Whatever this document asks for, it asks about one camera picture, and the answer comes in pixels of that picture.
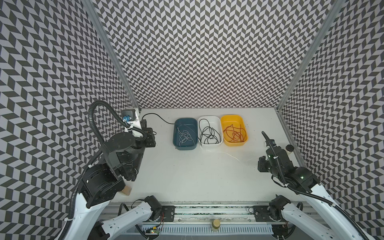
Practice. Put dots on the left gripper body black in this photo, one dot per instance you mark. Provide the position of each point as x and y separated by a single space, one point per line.
147 139

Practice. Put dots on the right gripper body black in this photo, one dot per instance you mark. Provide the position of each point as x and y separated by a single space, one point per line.
272 154

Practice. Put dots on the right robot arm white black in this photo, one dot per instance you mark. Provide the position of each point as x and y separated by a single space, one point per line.
340 226

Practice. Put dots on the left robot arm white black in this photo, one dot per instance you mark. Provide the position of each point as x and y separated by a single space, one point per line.
94 190

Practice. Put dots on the small jar right black lid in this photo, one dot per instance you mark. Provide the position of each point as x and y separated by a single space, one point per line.
289 149

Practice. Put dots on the small jar black lid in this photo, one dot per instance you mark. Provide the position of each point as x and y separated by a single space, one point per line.
289 149
126 190

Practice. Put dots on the small jar left black lid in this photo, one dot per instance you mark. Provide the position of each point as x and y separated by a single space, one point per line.
126 190

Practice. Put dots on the yellow plastic bin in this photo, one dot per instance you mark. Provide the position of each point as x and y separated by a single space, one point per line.
234 130

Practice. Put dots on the dark teal plastic bin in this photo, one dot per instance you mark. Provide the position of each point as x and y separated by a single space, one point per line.
185 135

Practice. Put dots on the white plastic bin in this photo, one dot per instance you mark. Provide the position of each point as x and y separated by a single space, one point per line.
210 132

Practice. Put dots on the small circuit board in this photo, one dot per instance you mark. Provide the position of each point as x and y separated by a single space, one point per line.
152 231

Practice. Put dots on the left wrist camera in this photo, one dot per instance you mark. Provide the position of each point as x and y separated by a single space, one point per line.
131 117

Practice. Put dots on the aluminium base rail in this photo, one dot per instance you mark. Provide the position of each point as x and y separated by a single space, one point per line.
198 213

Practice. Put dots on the brass knob on rail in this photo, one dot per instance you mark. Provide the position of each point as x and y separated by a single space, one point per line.
215 225

